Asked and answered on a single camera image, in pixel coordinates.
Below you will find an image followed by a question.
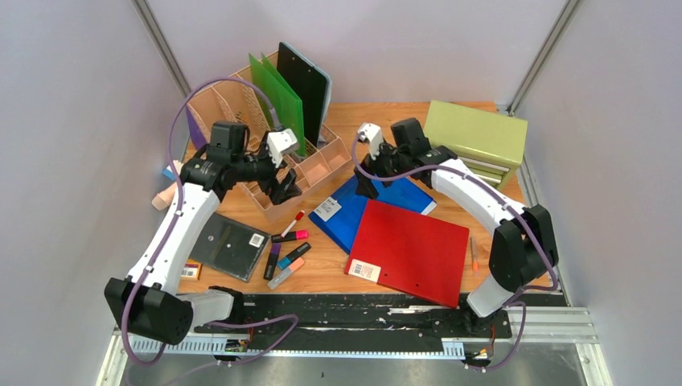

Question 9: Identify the beige rolled tube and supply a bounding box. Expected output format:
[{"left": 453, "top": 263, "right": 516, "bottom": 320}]
[{"left": 151, "top": 184, "right": 177, "bottom": 211}]

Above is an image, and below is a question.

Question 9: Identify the red binder folder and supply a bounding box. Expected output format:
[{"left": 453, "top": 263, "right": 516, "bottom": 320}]
[{"left": 344, "top": 200, "right": 470, "bottom": 308}]

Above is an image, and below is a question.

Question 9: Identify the orange tip pen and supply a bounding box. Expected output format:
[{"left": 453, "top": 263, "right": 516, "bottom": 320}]
[{"left": 469, "top": 236, "right": 479, "bottom": 274}]

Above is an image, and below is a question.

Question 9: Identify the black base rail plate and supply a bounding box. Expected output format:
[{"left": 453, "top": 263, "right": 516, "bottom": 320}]
[{"left": 194, "top": 289, "right": 516, "bottom": 355}]

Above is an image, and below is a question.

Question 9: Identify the blue white eraser block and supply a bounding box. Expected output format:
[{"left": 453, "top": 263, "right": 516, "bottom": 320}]
[{"left": 162, "top": 161, "right": 182, "bottom": 180}]

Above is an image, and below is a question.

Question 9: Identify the purple highlighter marker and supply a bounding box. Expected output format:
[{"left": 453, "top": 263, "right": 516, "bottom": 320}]
[{"left": 263, "top": 243, "right": 281, "bottom": 281}]

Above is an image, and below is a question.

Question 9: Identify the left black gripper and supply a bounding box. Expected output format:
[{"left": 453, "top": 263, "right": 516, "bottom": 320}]
[{"left": 232, "top": 131, "right": 302, "bottom": 204}]

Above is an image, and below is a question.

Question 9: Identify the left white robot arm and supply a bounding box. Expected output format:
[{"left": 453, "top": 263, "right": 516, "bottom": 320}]
[{"left": 104, "top": 121, "right": 302, "bottom": 345}]

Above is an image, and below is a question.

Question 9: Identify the green translucent plastic folder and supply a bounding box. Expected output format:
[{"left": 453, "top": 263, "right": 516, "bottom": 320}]
[{"left": 249, "top": 54, "right": 306, "bottom": 162}]

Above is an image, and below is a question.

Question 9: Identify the pink highlighter marker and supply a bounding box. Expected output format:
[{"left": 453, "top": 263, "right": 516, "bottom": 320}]
[{"left": 271, "top": 230, "right": 309, "bottom": 244}]

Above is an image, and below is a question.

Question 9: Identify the black clipboard blue back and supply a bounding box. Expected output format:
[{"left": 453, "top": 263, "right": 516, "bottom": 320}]
[{"left": 277, "top": 42, "right": 332, "bottom": 148}]

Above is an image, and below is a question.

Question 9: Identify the green metal drawer cabinet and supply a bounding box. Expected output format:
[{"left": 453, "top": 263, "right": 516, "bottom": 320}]
[{"left": 423, "top": 101, "right": 528, "bottom": 190}]

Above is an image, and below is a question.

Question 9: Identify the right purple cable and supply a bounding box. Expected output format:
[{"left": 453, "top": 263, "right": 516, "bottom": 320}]
[{"left": 350, "top": 133, "right": 560, "bottom": 373}]

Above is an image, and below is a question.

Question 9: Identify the black notebook with sticker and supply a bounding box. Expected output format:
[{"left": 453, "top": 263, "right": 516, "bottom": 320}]
[{"left": 190, "top": 213, "right": 271, "bottom": 282}]

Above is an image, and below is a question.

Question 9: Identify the beige plastic file organizer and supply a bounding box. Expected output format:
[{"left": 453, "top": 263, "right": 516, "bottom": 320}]
[{"left": 186, "top": 53, "right": 351, "bottom": 222}]

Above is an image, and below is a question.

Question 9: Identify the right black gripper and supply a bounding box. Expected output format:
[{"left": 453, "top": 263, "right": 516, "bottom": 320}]
[{"left": 354, "top": 137, "right": 410, "bottom": 200}]

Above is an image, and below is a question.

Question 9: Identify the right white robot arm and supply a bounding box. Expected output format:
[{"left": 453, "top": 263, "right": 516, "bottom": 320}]
[{"left": 354, "top": 118, "right": 559, "bottom": 336}]

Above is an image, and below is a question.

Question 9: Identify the orange yellow booklet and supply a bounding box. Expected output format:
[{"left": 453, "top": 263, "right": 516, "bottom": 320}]
[{"left": 181, "top": 259, "right": 203, "bottom": 280}]

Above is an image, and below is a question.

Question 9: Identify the blue binder folder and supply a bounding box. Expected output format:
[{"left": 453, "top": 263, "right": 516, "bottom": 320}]
[{"left": 308, "top": 174, "right": 438, "bottom": 255}]

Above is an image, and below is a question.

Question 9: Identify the white red whiteboard marker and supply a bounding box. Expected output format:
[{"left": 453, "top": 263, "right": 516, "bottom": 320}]
[{"left": 281, "top": 210, "right": 306, "bottom": 237}]

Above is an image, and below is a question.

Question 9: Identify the blue highlighter marker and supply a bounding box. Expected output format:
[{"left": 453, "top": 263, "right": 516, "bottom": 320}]
[{"left": 277, "top": 242, "right": 311, "bottom": 270}]

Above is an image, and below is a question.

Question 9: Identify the orange highlighter marker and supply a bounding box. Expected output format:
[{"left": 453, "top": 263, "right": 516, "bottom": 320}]
[{"left": 267, "top": 258, "right": 305, "bottom": 290}]

